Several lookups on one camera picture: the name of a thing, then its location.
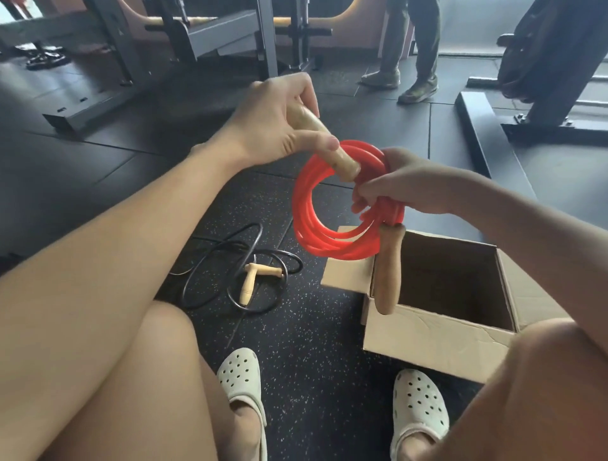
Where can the person's right leg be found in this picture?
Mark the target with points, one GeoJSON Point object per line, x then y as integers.
{"type": "Point", "coordinates": [532, 394]}

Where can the person's right hand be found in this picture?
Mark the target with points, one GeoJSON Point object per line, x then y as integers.
{"type": "Point", "coordinates": [422, 185]}

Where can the person's left hand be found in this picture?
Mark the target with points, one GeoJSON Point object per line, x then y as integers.
{"type": "Point", "coordinates": [263, 128]}

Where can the black gym machine frame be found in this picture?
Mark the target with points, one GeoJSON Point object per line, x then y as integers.
{"type": "Point", "coordinates": [546, 121]}

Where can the open cardboard box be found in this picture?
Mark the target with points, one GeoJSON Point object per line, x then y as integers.
{"type": "Point", "coordinates": [427, 342]}

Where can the person's left forearm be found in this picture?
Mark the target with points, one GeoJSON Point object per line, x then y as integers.
{"type": "Point", "coordinates": [109, 266]}

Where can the black weight plates on machine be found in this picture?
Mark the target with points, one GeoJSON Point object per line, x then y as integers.
{"type": "Point", "coordinates": [527, 57]}

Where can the person's right fingers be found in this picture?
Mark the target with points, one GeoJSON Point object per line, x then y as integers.
{"type": "Point", "coordinates": [373, 190]}

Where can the white perforated clog shoe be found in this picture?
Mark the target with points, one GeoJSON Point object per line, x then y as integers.
{"type": "Point", "coordinates": [240, 375]}
{"type": "Point", "coordinates": [418, 403]}

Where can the person's left thumb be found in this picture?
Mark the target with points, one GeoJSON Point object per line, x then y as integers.
{"type": "Point", "coordinates": [316, 141]}

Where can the black upright rack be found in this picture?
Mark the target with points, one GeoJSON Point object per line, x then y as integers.
{"type": "Point", "coordinates": [299, 33]}

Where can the person's right forearm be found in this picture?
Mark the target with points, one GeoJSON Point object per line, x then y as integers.
{"type": "Point", "coordinates": [536, 237]}

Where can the person's leg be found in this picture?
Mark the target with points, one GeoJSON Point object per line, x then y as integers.
{"type": "Point", "coordinates": [532, 394]}
{"type": "Point", "coordinates": [152, 394]}

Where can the grey steel weight bench frame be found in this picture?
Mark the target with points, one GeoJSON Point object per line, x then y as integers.
{"type": "Point", "coordinates": [209, 35]}

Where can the person's left leg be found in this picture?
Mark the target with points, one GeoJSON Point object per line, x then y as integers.
{"type": "Point", "coordinates": [152, 394]}

